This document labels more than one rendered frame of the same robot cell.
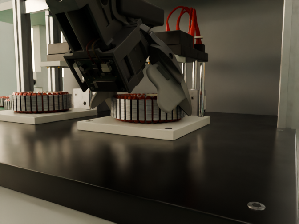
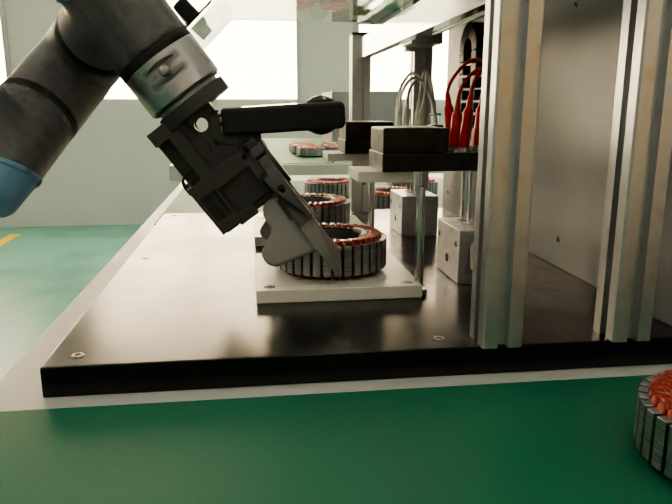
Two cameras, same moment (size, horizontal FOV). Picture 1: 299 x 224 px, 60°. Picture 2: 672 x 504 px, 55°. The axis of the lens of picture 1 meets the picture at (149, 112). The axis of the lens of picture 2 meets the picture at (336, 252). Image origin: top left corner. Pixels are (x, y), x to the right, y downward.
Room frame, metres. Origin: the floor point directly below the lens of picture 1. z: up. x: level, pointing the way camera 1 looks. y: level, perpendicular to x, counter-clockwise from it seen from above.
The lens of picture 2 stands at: (0.03, -0.50, 0.94)
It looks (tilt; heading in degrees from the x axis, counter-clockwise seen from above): 13 degrees down; 53
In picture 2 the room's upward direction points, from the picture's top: straight up
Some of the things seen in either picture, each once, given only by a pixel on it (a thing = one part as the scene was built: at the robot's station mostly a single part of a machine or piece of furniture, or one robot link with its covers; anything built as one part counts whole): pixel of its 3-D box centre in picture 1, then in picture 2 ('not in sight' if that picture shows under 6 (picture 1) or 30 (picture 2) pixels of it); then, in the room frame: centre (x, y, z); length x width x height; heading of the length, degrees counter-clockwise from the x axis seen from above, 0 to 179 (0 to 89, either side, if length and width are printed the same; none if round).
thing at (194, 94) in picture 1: (183, 102); (470, 248); (0.52, -0.07, 0.80); 0.07 x 0.05 x 0.06; 61
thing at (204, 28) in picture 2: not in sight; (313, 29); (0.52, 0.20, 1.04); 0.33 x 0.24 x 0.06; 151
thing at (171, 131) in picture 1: (148, 122); (330, 273); (0.39, 0.00, 0.78); 0.15 x 0.15 x 0.01; 61
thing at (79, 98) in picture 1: (91, 99); (412, 211); (0.64, 0.14, 0.80); 0.07 x 0.05 x 0.06; 61
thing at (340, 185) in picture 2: not in sight; (330, 187); (0.84, 0.61, 0.77); 0.11 x 0.11 x 0.04
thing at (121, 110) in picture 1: (148, 106); (330, 249); (0.39, 0.00, 0.80); 0.11 x 0.11 x 0.04
